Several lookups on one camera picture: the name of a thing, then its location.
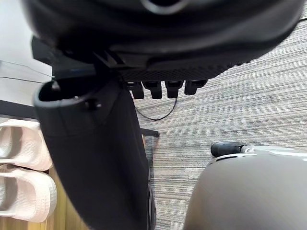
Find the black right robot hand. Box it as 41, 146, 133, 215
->
20, 0, 307, 230

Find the silver robot leg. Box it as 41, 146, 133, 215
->
183, 146, 307, 230

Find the dark robot foot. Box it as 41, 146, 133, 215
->
210, 141, 246, 158

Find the white foam slipper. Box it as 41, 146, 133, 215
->
0, 165, 58, 223
0, 119, 54, 172

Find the wooden shoe rack black frame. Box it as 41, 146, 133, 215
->
0, 100, 161, 230

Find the thin black cable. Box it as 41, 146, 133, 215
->
134, 95, 178, 121

